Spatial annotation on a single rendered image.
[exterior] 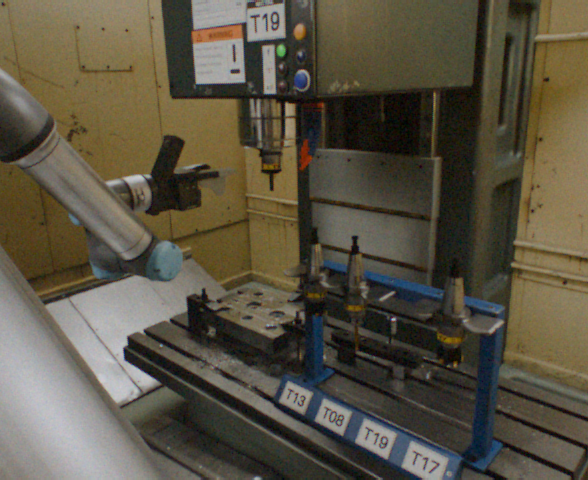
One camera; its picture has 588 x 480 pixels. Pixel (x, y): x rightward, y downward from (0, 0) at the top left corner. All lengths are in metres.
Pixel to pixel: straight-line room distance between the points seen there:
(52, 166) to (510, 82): 1.38
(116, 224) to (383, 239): 0.99
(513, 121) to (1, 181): 1.73
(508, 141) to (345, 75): 0.93
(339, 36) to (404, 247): 0.83
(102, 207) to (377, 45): 0.61
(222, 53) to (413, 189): 0.74
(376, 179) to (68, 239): 1.21
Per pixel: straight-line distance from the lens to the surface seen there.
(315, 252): 1.13
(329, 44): 0.97
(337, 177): 1.73
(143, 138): 2.28
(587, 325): 1.95
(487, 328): 0.97
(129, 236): 0.93
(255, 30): 1.04
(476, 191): 1.55
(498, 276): 1.94
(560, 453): 1.25
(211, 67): 1.14
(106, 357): 2.00
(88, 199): 0.87
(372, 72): 1.08
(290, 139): 1.26
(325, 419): 1.19
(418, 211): 1.58
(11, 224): 2.08
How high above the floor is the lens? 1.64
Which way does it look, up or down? 17 degrees down
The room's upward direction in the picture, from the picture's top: 2 degrees counter-clockwise
